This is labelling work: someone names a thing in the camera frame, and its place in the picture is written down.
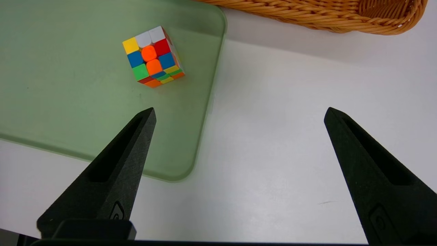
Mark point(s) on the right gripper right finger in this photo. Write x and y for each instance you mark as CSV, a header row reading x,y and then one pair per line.
x,y
385,198

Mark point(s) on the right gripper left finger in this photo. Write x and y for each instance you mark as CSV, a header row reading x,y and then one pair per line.
x,y
112,191

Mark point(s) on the orange wicker basket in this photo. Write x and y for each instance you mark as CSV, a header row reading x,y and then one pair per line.
x,y
307,15

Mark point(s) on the light green plastic tray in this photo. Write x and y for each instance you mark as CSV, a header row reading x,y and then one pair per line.
x,y
68,102

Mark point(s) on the multicoloured puzzle cube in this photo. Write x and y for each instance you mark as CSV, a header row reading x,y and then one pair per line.
x,y
150,58

